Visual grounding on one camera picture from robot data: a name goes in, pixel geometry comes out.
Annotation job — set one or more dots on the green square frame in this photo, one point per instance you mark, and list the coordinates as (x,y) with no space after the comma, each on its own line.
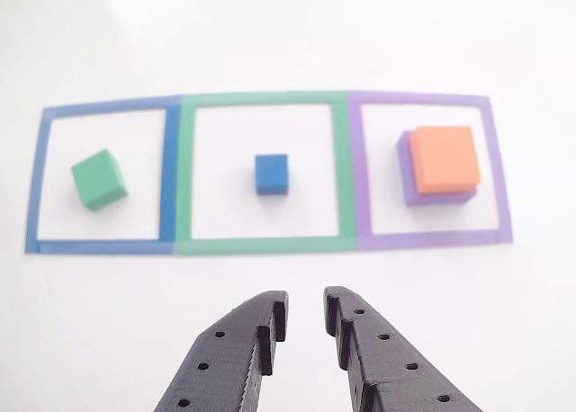
(346,173)

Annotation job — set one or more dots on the small blue cube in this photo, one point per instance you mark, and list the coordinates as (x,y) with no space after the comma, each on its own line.
(271,173)

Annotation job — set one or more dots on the purple block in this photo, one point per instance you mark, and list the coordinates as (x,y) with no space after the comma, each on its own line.
(407,187)

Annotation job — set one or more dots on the blue square frame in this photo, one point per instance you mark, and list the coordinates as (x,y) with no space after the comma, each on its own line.
(168,173)

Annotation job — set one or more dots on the orange block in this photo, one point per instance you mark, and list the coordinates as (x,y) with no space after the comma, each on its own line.
(445,158)

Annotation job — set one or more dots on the purple square frame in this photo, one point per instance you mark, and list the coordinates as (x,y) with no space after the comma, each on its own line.
(499,173)

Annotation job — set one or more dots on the green cube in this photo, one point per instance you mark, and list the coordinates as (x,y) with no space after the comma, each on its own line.
(98,178)

